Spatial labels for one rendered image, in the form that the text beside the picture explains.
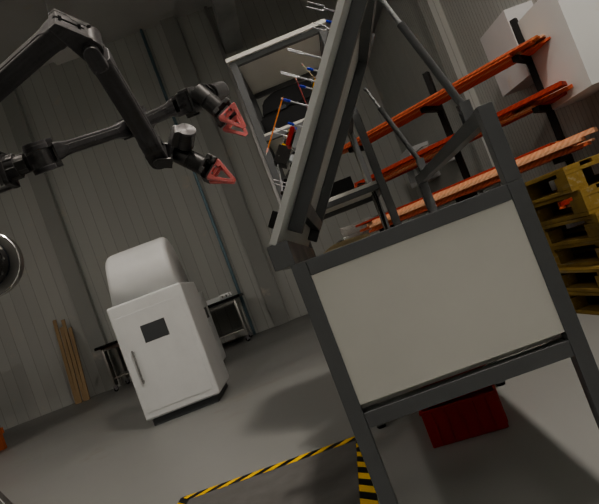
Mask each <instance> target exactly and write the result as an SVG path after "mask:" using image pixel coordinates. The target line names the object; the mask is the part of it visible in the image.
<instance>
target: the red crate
mask: <svg viewBox="0 0 599 504"><path fill-rule="evenodd" d="M485 365H486V364H485ZM485 365H482V366H485ZM482 366H480V367H482ZM480 367H477V368H480ZM477 368H474V369H477ZM474 369H471V370H474ZM471 370H468V371H471ZM468 371H466V372H468ZM466 372H463V373H466ZM463 373H460V374H463ZM460 374H457V375H460ZM457 375H454V376H457ZM454 376H452V377H454ZM452 377H449V378H452ZM449 378H446V379H449ZM446 379H443V380H446ZM443 380H440V381H443ZM440 381H438V382H440ZM438 382H435V383H438ZM435 383H432V384H435ZM432 384H429V385H432ZM429 385H426V386H429ZM426 386H424V387H426ZM424 387H421V388H424ZM421 388H420V389H421ZM419 416H421V417H422V419H423V422H424V425H425V427H426V430H427V432H428V435H429V438H430V440H431V443H432V445H433V448H437V447H440V446H444V445H447V444H451V443H454V442H458V441H461V440H465V439H468V438H472V437H475V436H479V435H483V434H486V433H490V432H493V431H497V430H500V429H504V428H507V427H509V425H508V422H509V421H508V419H507V416H506V414H505V411H504V409H503V406H502V403H501V401H500V398H499V396H498V393H497V390H496V388H495V385H494V384H493V385H491V386H488V387H485V388H482V389H479V390H477V391H474V392H471V393H468V394H465V395H462V396H460V397H457V398H454V399H451V400H448V401H446V402H443V403H440V404H437V405H434V406H431V407H429V408H426V409H423V410H420V411H419Z"/></svg>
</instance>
